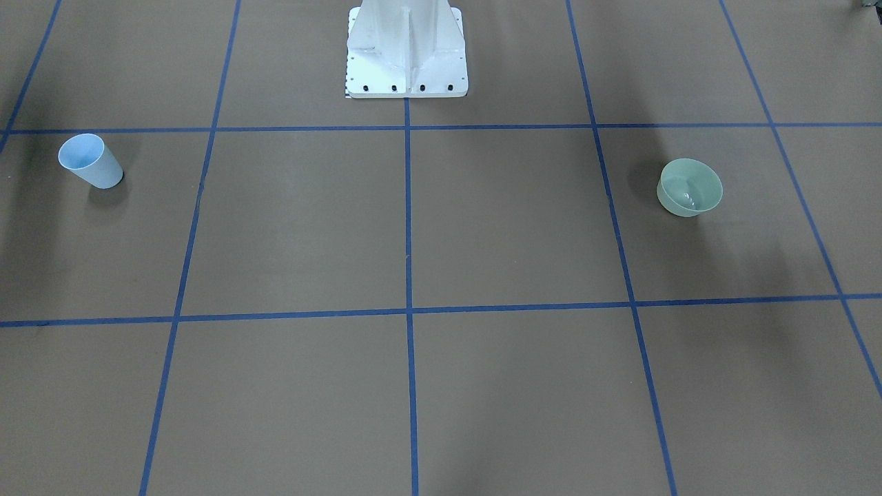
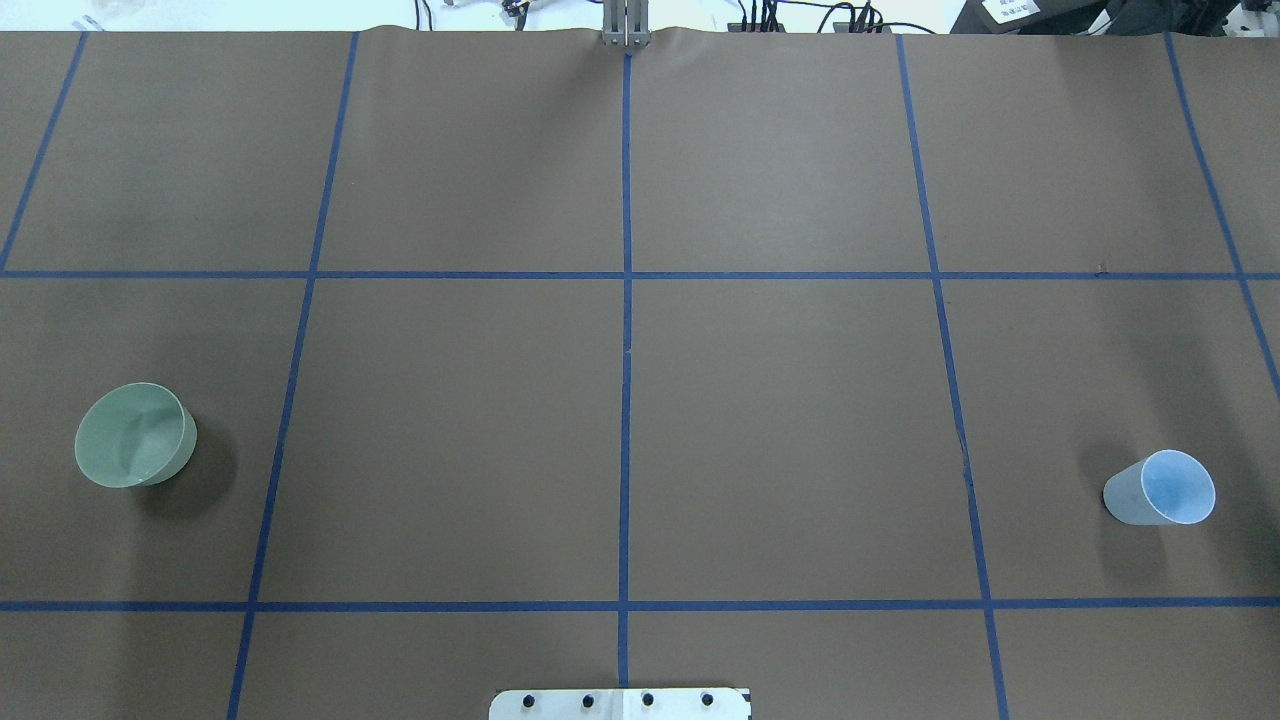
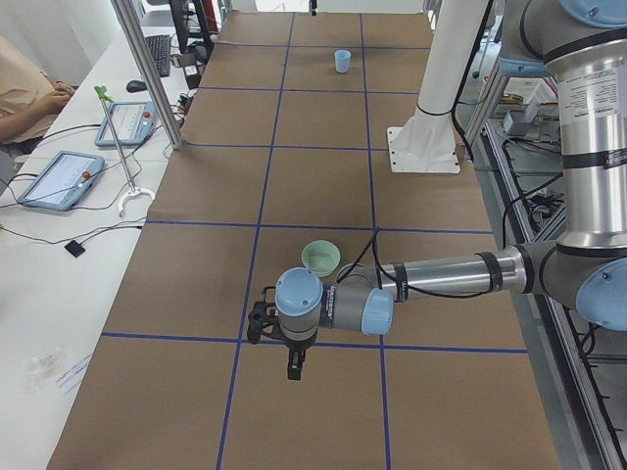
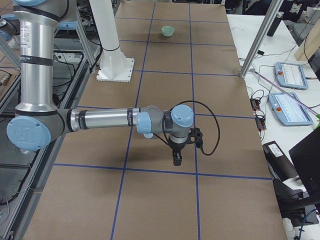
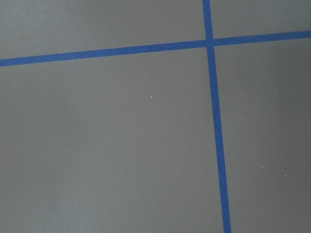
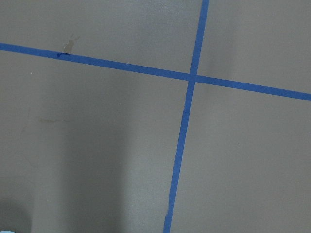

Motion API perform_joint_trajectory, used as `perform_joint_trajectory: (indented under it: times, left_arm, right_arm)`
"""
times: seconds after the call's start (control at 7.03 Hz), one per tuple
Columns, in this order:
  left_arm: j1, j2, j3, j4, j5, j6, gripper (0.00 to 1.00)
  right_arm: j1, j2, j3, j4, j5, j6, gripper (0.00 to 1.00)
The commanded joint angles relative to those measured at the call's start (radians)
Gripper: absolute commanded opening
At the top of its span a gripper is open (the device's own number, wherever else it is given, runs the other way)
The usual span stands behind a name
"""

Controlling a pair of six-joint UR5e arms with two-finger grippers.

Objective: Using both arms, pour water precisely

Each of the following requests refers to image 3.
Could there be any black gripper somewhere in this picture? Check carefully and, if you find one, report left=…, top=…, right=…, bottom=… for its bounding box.
left=282, top=333, right=314, bottom=381

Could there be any green bowl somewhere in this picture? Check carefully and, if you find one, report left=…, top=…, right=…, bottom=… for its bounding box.
left=301, top=240, right=341, bottom=277

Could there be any light blue cup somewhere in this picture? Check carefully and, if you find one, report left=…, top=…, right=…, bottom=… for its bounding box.
left=334, top=49, right=352, bottom=74

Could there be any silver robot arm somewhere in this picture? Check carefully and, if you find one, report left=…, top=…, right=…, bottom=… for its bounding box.
left=271, top=1, right=626, bottom=380

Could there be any small black square device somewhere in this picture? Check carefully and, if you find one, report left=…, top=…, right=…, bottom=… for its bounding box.
left=64, top=240, right=85, bottom=258

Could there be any clear plastic bag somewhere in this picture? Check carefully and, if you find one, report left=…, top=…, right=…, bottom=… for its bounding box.
left=22, top=346, right=67, bottom=394

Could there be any far blue teach pendant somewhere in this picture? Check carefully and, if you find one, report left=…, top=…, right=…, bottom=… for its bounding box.
left=109, top=102, right=158, bottom=147

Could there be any blue teach pendant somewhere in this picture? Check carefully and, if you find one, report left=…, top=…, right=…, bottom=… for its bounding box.
left=18, top=151, right=105, bottom=212
left=109, top=102, right=158, bottom=147

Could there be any near blue teach pendant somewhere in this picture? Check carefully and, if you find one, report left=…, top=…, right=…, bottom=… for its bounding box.
left=18, top=151, right=105, bottom=212

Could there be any black computer mouse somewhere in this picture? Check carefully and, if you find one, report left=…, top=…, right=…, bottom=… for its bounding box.
left=125, top=79, right=147, bottom=93

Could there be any black keyboard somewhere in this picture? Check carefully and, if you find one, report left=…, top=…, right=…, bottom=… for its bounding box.
left=145, top=34, right=170, bottom=77

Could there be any seated person in beige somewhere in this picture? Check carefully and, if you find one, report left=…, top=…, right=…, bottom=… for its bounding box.
left=1, top=36, right=75, bottom=145

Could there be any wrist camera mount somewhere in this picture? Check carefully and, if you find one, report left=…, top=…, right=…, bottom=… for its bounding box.
left=247, top=286, right=283, bottom=345

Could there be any white pedestal column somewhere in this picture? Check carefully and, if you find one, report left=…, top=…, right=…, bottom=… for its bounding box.
left=387, top=0, right=493, bottom=174

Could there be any aluminium frame post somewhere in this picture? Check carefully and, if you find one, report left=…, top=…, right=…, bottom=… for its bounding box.
left=111, top=0, right=182, bottom=150

